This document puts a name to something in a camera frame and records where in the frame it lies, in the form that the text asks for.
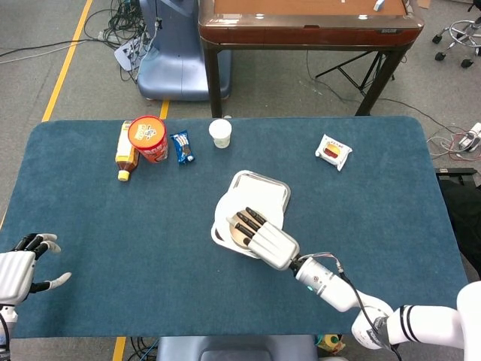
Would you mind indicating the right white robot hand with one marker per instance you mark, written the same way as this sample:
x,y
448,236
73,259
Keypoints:
x,y
274,244

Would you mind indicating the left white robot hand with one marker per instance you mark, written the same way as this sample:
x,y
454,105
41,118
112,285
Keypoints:
x,y
15,274

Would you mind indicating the beige plastic bowl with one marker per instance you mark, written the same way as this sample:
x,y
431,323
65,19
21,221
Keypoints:
x,y
233,235

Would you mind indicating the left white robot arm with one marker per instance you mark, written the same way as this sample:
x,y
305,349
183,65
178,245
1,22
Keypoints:
x,y
7,327

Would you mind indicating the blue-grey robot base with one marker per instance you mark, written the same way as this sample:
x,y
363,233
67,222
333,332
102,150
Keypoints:
x,y
180,64

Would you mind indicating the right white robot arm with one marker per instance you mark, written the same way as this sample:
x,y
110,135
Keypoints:
x,y
330,286

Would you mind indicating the silver rectangular metal tray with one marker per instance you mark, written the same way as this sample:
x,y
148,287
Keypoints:
x,y
259,187

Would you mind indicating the white round plate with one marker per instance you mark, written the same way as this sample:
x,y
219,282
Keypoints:
x,y
224,210

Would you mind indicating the blue felt tablecloth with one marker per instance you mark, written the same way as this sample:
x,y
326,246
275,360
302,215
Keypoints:
x,y
112,244

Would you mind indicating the white wrapped cake packet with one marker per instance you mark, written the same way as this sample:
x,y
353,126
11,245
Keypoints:
x,y
332,151

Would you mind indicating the grey-blue robot torso base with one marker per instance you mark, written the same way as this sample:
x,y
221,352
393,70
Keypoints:
x,y
233,347

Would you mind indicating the yellow green drink bottle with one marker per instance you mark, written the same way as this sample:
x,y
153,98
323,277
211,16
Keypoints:
x,y
330,343

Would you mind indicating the white paper cup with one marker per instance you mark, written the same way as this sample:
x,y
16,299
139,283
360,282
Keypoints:
x,y
220,133

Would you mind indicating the blue cookie snack packet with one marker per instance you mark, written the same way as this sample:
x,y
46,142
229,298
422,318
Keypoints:
x,y
183,148

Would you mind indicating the yellow-capped tea bottle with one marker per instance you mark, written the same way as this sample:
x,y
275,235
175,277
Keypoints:
x,y
126,158

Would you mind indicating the red instant noodle cup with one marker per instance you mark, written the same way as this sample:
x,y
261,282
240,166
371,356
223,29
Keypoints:
x,y
147,137

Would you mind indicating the brown mahjong table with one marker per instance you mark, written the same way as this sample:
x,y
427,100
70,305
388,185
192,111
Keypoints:
x,y
308,32

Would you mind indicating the white power strip with plugs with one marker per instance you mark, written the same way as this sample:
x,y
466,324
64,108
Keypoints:
x,y
129,52

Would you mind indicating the single blue-white mahjong tile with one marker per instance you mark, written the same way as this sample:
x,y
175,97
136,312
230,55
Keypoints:
x,y
379,4

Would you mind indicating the chrome office chair base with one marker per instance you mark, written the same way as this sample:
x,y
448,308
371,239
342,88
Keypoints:
x,y
458,37

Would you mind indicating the black equipment frame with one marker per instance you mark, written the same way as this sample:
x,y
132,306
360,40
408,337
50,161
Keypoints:
x,y
464,210

